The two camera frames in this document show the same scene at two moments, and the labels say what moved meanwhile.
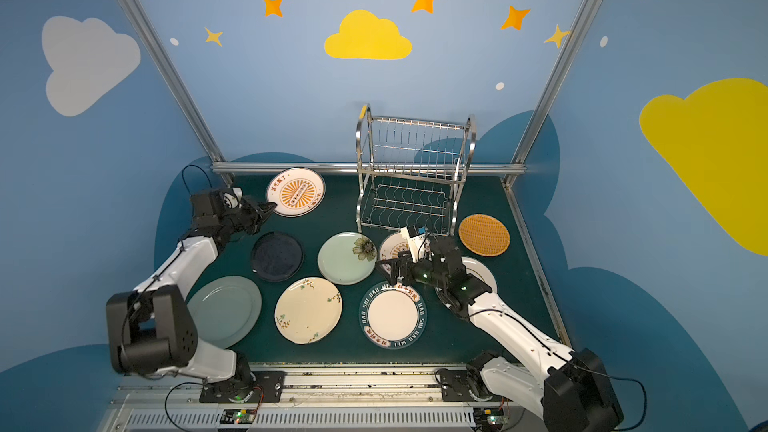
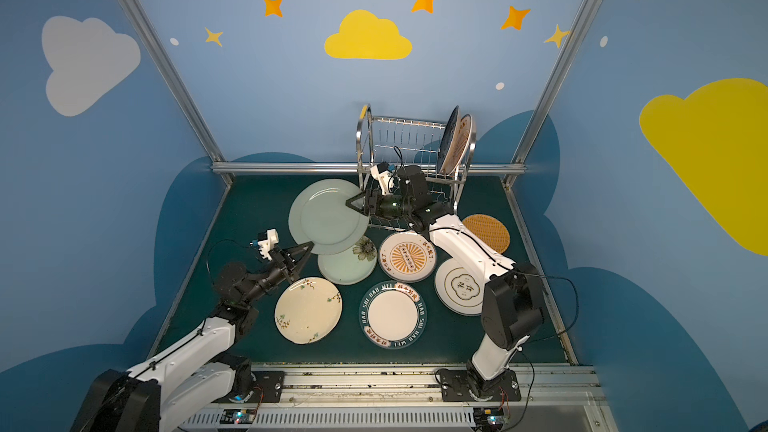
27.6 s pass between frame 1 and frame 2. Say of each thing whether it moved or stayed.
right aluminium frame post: stayed
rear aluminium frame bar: stayed
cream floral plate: stayed
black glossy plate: moved
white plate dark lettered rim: stayed
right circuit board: stayed
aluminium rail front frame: stayed
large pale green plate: moved
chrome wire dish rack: stayed
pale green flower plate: stayed
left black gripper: moved
